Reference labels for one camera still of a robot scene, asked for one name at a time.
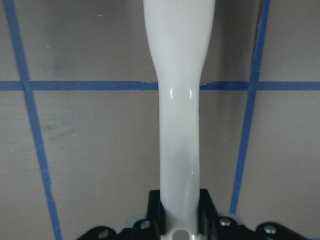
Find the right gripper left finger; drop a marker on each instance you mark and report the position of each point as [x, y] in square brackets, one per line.
[156, 215]

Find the beige hand brush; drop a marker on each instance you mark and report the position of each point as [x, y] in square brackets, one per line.
[179, 33]

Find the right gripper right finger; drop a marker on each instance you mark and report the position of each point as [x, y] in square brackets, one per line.
[208, 213]

